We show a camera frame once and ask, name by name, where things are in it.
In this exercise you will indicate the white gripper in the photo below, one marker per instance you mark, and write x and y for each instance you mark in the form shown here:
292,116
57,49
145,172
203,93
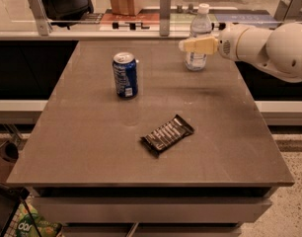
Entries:
227,45

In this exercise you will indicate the clear plastic water bottle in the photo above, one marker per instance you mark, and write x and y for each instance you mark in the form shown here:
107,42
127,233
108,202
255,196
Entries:
200,26

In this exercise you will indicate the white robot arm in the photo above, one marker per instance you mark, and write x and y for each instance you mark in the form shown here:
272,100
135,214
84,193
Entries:
275,52

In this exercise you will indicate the blue soda can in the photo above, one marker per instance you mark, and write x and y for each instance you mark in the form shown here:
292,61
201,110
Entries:
125,74

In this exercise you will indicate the black candy bar wrapper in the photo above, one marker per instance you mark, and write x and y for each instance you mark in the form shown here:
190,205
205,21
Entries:
167,135

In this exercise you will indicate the black office chair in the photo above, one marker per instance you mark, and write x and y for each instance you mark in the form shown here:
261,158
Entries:
66,13

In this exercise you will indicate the grey table drawer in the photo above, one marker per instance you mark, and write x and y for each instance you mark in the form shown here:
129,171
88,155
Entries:
152,209

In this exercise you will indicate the green snack bag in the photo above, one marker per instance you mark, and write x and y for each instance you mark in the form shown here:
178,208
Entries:
29,223

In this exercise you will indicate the center metal post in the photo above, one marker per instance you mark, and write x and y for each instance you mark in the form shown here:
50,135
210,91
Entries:
164,12

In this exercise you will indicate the metal post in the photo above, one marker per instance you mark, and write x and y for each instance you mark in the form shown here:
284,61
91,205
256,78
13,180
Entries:
164,12
43,26
289,11

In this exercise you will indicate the right metal post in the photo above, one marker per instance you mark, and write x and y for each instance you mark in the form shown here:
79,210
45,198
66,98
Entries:
289,11

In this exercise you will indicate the left metal post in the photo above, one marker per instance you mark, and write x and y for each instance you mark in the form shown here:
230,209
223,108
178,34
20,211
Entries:
43,26

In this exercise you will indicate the wire basket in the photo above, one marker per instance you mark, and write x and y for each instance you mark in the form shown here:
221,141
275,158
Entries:
10,199

